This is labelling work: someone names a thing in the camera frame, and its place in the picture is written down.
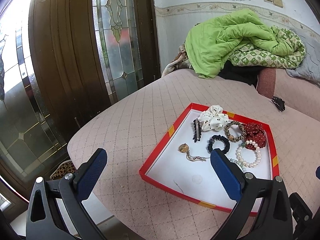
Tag pale green bead bracelet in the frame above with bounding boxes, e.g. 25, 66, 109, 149
228, 157, 247, 173

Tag beige patterned fabric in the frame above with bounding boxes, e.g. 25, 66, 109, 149
162, 45, 193, 77

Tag silver black hair clip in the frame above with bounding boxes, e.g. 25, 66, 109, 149
193, 119, 202, 142

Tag grey quilted pillow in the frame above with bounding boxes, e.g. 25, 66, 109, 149
286, 29, 319, 87

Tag dark wooden glass door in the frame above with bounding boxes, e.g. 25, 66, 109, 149
1, 0, 160, 201

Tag red polka dot scrunchie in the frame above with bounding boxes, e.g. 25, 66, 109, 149
244, 122, 266, 150

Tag pink bolster pillow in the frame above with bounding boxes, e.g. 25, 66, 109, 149
256, 67, 320, 120

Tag white cherry print scrunchie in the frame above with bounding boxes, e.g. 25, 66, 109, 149
198, 105, 229, 132

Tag green quilted blanket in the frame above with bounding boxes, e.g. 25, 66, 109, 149
184, 9, 306, 78

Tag pink quilted bed cover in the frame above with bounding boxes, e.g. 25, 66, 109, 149
67, 69, 319, 239

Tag gold wall switch plates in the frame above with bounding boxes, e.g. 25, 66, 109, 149
264, 0, 284, 8

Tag gold leopard hair tie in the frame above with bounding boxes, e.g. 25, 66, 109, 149
223, 120, 246, 143

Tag white pearl bracelet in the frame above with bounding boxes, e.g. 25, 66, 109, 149
235, 140, 262, 169

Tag black scrunchie with bead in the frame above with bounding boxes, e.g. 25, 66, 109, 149
207, 135, 230, 154

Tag red box white interior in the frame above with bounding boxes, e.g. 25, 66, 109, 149
139, 103, 279, 213

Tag black claw hair clip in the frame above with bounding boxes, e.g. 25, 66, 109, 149
271, 96, 285, 112

